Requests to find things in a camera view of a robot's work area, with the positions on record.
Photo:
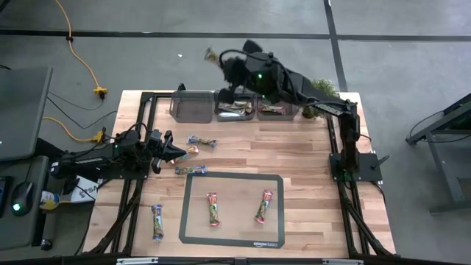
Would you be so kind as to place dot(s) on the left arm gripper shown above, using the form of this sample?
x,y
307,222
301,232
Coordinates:
x,y
157,145

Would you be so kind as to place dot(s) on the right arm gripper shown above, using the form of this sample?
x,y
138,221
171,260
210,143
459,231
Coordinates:
x,y
244,70

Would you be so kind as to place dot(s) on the teal orange wrapper granola bar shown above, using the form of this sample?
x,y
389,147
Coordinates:
x,y
191,149

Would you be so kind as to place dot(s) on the blue wrapper granola bar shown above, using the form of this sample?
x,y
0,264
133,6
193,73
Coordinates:
x,y
191,169
201,141
157,222

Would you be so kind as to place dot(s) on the yellow snack packets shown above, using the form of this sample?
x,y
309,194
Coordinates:
x,y
235,105

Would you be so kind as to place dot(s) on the orange green wrapper granola bar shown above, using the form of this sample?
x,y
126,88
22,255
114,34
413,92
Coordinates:
x,y
243,110

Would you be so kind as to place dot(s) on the pale blue white granola bar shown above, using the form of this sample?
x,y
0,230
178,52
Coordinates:
x,y
228,115

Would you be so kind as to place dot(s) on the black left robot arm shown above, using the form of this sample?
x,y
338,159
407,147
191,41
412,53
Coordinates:
x,y
92,160

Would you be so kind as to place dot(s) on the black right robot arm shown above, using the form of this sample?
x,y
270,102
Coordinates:
x,y
294,88

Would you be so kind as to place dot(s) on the translucent grey plastic bin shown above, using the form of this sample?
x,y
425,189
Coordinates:
x,y
250,117
290,114
191,108

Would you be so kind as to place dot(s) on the white printed box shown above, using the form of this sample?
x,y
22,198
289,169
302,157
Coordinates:
x,y
86,191

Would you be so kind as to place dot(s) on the small green potted plant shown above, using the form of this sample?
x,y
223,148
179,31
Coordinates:
x,y
325,86

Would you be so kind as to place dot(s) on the black-bordered silicone baking mat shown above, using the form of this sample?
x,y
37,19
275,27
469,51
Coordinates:
x,y
239,237

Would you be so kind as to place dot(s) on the small plastic bottle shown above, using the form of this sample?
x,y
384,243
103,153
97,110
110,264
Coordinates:
x,y
49,198

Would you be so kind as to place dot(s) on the grey computer monitor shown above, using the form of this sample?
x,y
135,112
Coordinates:
x,y
22,110

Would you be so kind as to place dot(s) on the black caster wheel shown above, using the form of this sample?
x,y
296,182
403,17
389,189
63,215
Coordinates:
x,y
46,244

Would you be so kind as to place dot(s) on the black computer mouse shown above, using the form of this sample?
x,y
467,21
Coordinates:
x,y
22,197

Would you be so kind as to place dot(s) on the dark side desk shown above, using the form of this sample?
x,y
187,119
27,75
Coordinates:
x,y
25,232

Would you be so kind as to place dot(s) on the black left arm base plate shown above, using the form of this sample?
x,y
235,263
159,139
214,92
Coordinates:
x,y
117,176

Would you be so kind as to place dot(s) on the silver metal bracket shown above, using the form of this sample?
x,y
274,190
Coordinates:
x,y
342,262
137,261

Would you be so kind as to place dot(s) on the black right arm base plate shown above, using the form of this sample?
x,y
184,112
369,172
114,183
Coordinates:
x,y
368,171

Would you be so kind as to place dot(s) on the grey metal desk frame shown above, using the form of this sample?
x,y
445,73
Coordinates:
x,y
443,169

